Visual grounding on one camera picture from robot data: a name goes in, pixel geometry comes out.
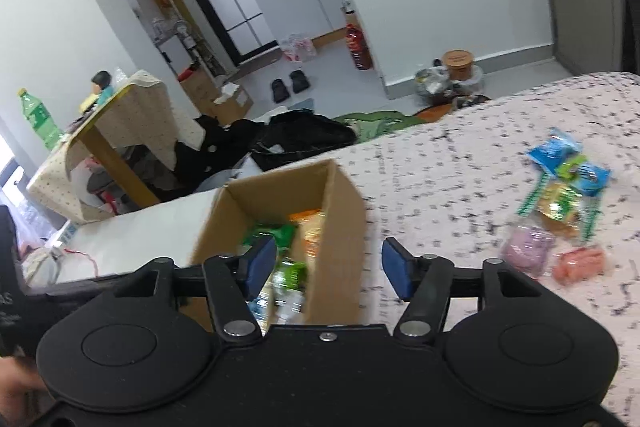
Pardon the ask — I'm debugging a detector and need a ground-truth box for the black slipper right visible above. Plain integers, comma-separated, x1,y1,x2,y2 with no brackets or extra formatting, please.
290,69,310,93

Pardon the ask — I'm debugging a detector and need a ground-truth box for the black slipper left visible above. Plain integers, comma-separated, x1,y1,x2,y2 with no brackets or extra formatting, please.
271,78,291,104

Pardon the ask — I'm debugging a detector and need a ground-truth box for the person left hand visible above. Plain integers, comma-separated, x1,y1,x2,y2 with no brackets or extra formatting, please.
0,357,46,418

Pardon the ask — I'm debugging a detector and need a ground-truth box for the black slipper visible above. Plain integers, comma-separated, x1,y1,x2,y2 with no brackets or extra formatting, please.
290,69,310,93
271,78,291,104

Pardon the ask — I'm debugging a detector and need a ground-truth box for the pink plastic bag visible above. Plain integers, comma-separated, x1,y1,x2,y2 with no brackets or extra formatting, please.
279,34,317,63

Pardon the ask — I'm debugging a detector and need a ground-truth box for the open cardboard box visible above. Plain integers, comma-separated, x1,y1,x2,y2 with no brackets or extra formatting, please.
186,160,366,325

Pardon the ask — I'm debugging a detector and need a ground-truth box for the long white bread packet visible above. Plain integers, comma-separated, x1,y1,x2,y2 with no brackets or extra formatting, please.
248,287,305,331

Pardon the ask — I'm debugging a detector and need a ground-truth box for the blue snack packet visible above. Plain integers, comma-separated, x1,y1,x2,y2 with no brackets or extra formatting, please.
555,154,611,197
527,128,582,176

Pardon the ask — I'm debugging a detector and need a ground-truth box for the orange cracker packet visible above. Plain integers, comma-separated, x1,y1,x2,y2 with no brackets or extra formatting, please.
288,209,326,260

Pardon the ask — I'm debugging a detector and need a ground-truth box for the black clothes pile on floor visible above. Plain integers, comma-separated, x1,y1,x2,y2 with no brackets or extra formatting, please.
158,109,357,202

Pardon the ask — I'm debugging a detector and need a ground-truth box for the red oil bottle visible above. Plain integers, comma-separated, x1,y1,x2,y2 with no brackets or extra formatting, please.
345,24,373,70

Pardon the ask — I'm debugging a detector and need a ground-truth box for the dark green snack packet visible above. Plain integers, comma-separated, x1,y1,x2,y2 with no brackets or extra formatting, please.
271,257,308,299

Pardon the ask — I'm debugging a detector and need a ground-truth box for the doll figure on table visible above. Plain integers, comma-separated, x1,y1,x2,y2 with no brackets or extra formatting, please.
79,70,115,114

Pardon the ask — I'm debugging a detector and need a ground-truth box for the small cardboard box with tissue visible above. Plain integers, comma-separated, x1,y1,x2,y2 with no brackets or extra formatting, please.
212,82,253,126

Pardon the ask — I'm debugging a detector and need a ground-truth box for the light green nut packet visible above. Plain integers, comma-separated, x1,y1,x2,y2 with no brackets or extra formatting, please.
242,223,297,254

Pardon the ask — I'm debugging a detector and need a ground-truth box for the green floor mat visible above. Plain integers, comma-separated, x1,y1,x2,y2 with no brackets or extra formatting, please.
334,110,424,143

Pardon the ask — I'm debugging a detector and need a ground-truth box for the purple taro cake packet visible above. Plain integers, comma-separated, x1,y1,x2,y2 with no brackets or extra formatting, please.
500,220,556,277

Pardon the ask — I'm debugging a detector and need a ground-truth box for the table with dotted cloth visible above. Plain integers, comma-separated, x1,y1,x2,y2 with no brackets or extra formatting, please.
27,70,205,225

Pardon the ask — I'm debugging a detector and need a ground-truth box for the clear plastic bag by wall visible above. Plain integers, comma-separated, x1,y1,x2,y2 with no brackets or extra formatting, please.
414,66,451,101

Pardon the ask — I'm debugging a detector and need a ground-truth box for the orange sausage packet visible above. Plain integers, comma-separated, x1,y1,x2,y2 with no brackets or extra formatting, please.
552,245,608,286

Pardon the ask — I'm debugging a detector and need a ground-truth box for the green striped cookie packet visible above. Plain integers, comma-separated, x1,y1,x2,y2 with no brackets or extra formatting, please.
516,174,601,244

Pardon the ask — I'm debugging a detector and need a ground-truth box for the green soda bottle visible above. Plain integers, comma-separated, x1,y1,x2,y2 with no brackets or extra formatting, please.
18,89,62,150

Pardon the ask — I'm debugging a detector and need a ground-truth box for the patterned white bed cover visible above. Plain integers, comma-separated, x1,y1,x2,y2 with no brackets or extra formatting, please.
49,70,640,417

